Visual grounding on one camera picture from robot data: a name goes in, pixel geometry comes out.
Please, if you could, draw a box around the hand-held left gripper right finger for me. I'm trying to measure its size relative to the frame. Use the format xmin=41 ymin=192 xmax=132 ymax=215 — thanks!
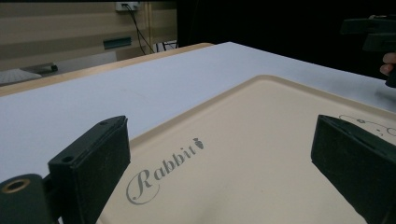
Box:
xmin=310 ymin=114 xmax=396 ymax=224

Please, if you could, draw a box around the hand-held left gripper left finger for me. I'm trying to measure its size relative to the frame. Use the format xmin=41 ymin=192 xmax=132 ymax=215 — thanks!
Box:
xmin=48 ymin=115 xmax=132 ymax=224

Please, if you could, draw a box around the beige plastic tray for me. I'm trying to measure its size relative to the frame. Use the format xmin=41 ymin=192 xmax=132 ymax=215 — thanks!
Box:
xmin=95 ymin=74 xmax=396 ymax=224

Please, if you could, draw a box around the white perforated panel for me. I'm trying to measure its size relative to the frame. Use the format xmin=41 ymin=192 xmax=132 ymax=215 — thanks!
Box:
xmin=0 ymin=68 xmax=43 ymax=88

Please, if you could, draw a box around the dark green bar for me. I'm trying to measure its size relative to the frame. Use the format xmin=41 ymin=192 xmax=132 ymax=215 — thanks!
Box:
xmin=103 ymin=36 xmax=133 ymax=50

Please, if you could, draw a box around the black cable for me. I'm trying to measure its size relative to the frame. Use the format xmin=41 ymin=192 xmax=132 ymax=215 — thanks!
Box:
xmin=124 ymin=4 xmax=156 ymax=56

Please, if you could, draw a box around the white wall power socket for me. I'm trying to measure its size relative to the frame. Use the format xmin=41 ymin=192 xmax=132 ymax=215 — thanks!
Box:
xmin=115 ymin=1 xmax=141 ymax=12

